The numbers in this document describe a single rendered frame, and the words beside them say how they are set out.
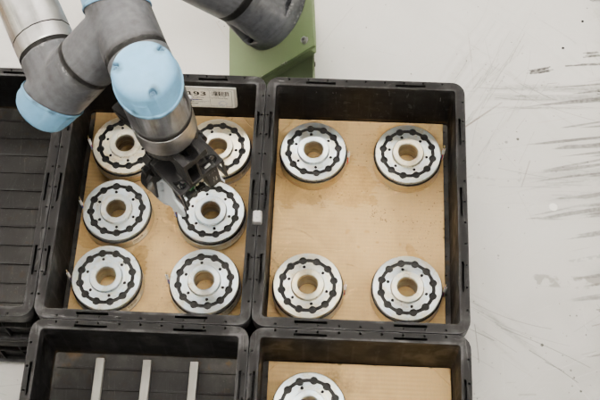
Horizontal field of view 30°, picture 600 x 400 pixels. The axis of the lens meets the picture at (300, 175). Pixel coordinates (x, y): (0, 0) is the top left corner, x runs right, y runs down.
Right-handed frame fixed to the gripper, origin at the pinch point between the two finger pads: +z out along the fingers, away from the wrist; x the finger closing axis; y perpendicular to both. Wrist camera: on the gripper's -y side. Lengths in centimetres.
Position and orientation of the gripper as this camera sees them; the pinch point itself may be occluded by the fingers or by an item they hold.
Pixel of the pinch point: (183, 182)
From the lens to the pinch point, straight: 155.4
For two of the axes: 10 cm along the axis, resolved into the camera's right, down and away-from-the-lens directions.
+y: 6.7, 6.6, -3.4
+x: 7.4, -6.4, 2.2
